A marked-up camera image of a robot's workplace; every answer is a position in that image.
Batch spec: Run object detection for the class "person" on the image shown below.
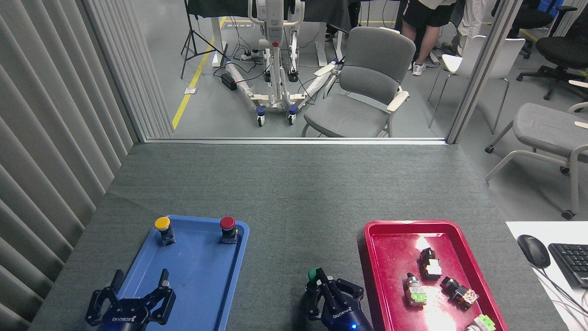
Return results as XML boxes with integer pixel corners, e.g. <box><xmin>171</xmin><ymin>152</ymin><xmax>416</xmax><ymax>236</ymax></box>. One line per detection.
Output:
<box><xmin>441</xmin><ymin>0</ymin><xmax>488</xmax><ymax>57</ymax></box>
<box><xmin>401</xmin><ymin>0</ymin><xmax>456</xmax><ymax>77</ymax></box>

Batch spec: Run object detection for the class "white stand on wheels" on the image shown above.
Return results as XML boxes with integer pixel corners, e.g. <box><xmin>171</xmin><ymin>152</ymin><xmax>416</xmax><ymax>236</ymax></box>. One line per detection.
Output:
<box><xmin>225</xmin><ymin>0</ymin><xmax>341</xmax><ymax>127</ymax></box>

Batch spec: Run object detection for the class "blue plastic tray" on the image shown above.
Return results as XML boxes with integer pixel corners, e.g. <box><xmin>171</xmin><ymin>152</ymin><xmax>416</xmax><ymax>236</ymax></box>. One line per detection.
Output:
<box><xmin>106</xmin><ymin>215</ymin><xmax>251</xmax><ymax>331</ymax></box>

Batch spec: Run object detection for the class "black switch with white body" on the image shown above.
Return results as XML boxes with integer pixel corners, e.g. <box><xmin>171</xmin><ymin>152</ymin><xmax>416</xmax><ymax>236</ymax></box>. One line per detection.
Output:
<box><xmin>418</xmin><ymin>247</ymin><xmax>443</xmax><ymax>280</ymax></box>

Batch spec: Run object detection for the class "black switch with orange part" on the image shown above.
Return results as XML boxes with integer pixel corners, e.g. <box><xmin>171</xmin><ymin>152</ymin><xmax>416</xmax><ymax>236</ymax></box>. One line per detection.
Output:
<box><xmin>440</xmin><ymin>276</ymin><xmax>479</xmax><ymax>310</ymax></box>

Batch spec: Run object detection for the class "grey chair with cream armrests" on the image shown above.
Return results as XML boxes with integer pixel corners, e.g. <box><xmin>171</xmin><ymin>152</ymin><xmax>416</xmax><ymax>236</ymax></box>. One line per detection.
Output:
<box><xmin>301</xmin><ymin>26</ymin><xmax>417</xmax><ymax>138</ymax></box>

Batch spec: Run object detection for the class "black mouse cable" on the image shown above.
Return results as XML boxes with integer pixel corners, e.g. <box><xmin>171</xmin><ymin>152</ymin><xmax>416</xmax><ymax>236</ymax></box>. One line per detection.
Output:
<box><xmin>535</xmin><ymin>267</ymin><xmax>588</xmax><ymax>320</ymax></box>

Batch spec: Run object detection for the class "white switch with green cap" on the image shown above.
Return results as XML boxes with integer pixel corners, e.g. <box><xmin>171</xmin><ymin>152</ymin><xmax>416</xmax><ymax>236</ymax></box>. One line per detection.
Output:
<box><xmin>464</xmin><ymin>314</ymin><xmax>497</xmax><ymax>331</ymax></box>

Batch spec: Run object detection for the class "silver post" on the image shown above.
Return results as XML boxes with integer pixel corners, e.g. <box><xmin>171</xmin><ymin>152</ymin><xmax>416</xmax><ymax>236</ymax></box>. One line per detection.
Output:
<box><xmin>446</xmin><ymin>0</ymin><xmax>524</xmax><ymax>145</ymax></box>

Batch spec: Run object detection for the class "red plastic tray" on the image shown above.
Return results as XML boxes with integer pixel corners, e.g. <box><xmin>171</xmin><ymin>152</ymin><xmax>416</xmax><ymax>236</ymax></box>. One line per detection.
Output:
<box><xmin>363</xmin><ymin>220</ymin><xmax>509</xmax><ymax>331</ymax></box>

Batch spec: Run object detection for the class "black computer mouse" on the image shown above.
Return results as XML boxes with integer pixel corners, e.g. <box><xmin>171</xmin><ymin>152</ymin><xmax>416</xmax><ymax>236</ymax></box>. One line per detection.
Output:
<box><xmin>517</xmin><ymin>234</ymin><xmax>551</xmax><ymax>269</ymax></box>

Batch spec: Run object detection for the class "black tripod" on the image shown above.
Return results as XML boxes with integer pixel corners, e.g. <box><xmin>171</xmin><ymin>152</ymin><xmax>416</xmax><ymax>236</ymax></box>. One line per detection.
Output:
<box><xmin>181</xmin><ymin>0</ymin><xmax>228</xmax><ymax>80</ymax></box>

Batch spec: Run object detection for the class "grey chair on castors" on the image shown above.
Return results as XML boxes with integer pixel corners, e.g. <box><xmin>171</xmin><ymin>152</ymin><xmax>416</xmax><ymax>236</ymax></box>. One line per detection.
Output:
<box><xmin>485</xmin><ymin>80</ymin><xmax>588</xmax><ymax>220</ymax></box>

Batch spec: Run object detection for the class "red push button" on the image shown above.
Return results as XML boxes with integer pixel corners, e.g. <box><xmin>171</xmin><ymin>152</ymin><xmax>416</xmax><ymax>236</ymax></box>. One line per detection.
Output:
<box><xmin>219</xmin><ymin>216</ymin><xmax>239</xmax><ymax>245</ymax></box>

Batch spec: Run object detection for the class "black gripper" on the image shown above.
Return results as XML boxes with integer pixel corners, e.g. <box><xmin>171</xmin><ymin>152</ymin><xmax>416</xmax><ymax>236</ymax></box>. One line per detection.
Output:
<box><xmin>305</xmin><ymin>268</ymin><xmax>374</xmax><ymax>331</ymax></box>
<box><xmin>85</xmin><ymin>269</ymin><xmax>177</xmax><ymax>331</ymax></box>

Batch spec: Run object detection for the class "desk with white legs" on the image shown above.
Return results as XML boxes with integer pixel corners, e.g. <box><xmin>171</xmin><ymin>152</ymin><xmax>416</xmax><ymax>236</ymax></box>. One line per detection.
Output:
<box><xmin>186</xmin><ymin>0</ymin><xmax>355</xmax><ymax>68</ymax></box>

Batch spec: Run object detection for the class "yellow push button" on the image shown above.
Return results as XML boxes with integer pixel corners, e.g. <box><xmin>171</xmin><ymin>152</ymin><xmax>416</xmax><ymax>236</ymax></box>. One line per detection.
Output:
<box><xmin>154</xmin><ymin>217</ymin><xmax>176</xmax><ymax>246</ymax></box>

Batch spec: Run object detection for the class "black office chair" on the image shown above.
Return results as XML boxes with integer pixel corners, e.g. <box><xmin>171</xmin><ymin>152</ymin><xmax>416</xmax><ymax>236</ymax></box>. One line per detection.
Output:
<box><xmin>516</xmin><ymin>5</ymin><xmax>588</xmax><ymax>101</ymax></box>
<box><xmin>492</xmin><ymin>0</ymin><xmax>577</xmax><ymax>59</ymax></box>

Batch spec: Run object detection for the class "silver switch with green base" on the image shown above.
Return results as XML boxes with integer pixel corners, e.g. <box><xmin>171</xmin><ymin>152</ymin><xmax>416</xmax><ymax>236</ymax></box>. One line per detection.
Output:
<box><xmin>404</xmin><ymin>272</ymin><xmax>428</xmax><ymax>308</ymax></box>

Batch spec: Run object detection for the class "black keyboard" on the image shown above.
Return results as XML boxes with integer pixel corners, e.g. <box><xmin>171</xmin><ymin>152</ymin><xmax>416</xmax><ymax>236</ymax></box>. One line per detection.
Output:
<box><xmin>548</xmin><ymin>243</ymin><xmax>588</xmax><ymax>290</ymax></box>

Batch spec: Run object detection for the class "white plastic chair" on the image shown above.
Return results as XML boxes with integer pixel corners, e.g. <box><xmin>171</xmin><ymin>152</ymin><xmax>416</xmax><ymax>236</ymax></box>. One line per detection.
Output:
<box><xmin>427</xmin><ymin>34</ymin><xmax>526</xmax><ymax>135</ymax></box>

